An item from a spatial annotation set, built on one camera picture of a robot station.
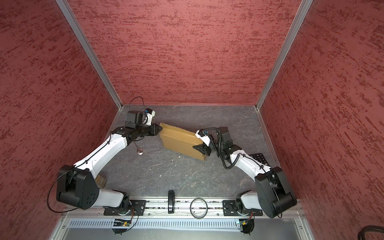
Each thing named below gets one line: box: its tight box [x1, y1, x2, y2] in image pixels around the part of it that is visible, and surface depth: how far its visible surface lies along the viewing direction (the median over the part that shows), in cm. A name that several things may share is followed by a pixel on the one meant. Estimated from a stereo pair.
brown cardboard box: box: [159, 122, 206, 161], surface depth 83 cm
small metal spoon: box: [134, 140, 144, 156], surface depth 97 cm
